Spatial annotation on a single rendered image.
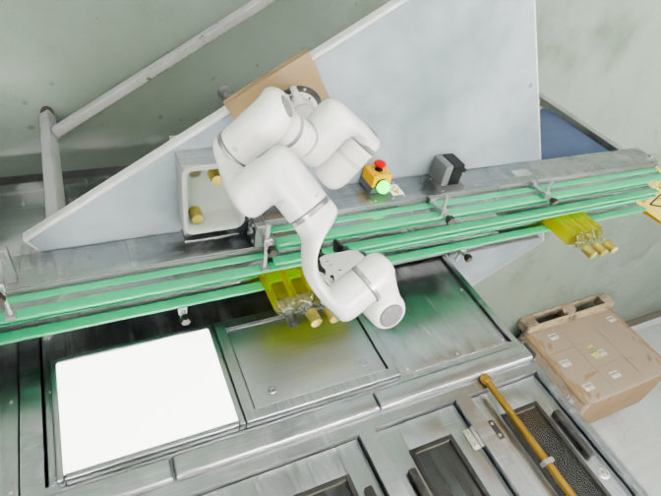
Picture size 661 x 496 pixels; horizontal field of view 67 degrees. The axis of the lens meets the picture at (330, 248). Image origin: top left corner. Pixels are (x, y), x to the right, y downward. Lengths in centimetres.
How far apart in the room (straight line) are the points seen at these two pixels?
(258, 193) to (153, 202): 65
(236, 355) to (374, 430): 43
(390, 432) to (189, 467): 53
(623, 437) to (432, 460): 469
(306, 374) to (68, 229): 76
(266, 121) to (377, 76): 65
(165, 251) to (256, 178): 68
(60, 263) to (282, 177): 82
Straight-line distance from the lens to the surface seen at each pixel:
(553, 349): 523
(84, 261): 151
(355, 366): 151
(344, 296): 90
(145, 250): 152
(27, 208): 209
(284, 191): 86
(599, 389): 518
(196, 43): 190
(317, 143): 109
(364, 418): 145
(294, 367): 147
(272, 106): 94
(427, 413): 154
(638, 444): 612
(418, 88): 162
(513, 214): 198
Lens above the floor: 194
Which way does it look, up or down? 40 degrees down
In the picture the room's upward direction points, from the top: 148 degrees clockwise
